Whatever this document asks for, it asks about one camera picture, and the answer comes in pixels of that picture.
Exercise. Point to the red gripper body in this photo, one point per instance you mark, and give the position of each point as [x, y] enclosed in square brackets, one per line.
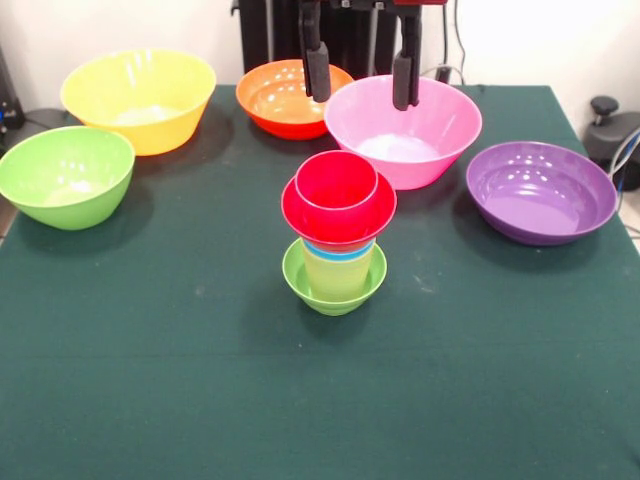
[420, 2]

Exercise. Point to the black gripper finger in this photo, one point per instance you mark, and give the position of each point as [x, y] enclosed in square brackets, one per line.
[407, 75]
[317, 70]

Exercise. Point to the small red bowl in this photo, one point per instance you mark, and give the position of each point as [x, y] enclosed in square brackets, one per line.
[335, 241]

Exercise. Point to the purple bowl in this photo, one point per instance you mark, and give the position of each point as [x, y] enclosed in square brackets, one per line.
[540, 195]

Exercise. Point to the blue cup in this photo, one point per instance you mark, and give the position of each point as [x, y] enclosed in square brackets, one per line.
[340, 256]

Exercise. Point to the yellow cup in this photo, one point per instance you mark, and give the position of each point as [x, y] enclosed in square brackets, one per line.
[337, 280]

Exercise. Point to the small green bowl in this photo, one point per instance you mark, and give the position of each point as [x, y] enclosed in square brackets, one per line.
[335, 306]

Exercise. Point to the large green bowl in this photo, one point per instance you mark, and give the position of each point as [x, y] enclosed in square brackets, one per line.
[60, 180]

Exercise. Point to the orange bowl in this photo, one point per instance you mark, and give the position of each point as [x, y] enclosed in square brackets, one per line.
[280, 100]

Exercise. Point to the large pink bowl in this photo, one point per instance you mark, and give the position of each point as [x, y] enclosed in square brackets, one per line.
[400, 150]

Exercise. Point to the large yellow bowl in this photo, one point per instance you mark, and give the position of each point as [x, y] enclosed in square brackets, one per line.
[140, 90]

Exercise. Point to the black equipment box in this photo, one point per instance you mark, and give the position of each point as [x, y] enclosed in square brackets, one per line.
[10, 110]

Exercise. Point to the dark green tablecloth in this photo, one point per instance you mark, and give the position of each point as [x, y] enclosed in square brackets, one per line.
[250, 400]

